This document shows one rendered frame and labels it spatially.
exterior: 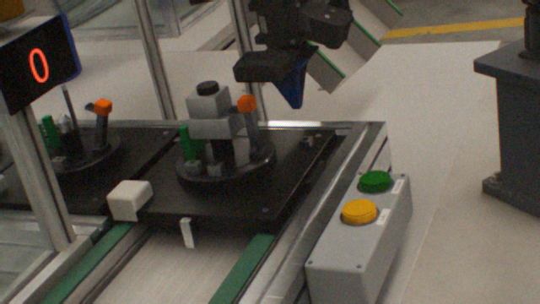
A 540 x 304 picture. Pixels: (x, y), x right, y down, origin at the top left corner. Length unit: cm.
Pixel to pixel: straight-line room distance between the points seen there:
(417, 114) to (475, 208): 33
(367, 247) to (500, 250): 22
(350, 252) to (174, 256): 25
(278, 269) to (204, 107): 26
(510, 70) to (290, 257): 37
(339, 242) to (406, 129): 49
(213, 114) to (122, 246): 21
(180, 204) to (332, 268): 25
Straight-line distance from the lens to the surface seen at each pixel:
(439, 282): 98
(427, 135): 132
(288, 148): 109
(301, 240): 91
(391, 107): 143
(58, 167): 115
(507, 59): 105
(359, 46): 129
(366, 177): 98
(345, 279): 85
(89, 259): 100
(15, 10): 88
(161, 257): 102
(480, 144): 128
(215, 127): 102
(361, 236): 89
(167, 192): 105
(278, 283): 84
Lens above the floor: 145
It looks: 26 degrees down
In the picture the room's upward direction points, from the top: 11 degrees counter-clockwise
